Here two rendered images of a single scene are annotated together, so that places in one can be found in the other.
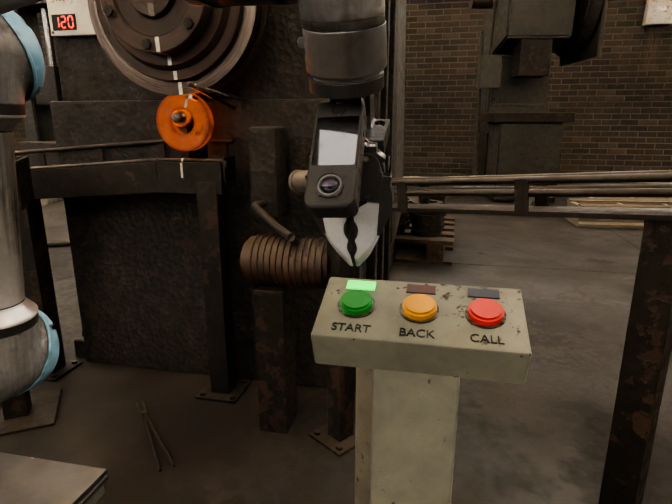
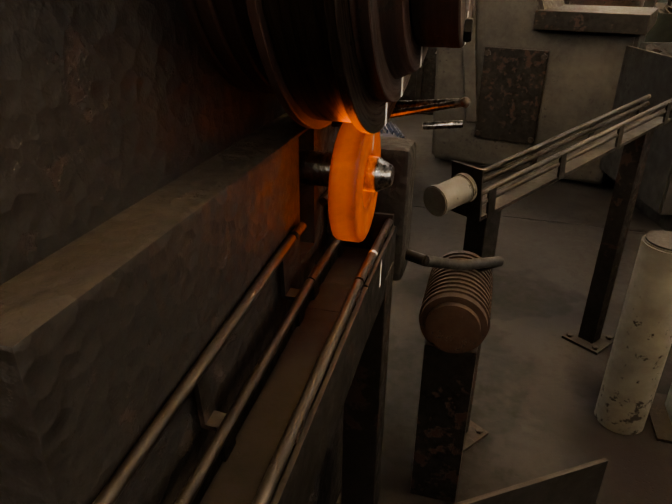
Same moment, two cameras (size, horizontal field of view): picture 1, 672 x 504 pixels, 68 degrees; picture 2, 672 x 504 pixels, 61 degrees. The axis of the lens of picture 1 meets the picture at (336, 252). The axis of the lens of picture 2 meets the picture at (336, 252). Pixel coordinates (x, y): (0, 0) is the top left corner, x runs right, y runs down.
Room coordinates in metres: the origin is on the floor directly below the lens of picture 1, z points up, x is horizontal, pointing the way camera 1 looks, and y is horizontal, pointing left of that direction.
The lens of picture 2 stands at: (1.39, 1.10, 1.05)
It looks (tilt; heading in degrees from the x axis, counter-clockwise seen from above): 26 degrees down; 274
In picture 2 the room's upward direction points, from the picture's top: 1 degrees clockwise
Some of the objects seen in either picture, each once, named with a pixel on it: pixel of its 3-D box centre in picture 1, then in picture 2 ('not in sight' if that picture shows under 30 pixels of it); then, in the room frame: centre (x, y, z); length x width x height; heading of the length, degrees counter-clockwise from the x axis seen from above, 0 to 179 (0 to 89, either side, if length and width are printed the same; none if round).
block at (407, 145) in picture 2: (269, 171); (378, 208); (1.37, 0.18, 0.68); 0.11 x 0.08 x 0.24; 168
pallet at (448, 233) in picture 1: (363, 211); not in sight; (3.29, -0.19, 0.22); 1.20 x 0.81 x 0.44; 76
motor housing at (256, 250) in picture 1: (290, 335); (447, 380); (1.20, 0.12, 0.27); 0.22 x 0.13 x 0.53; 78
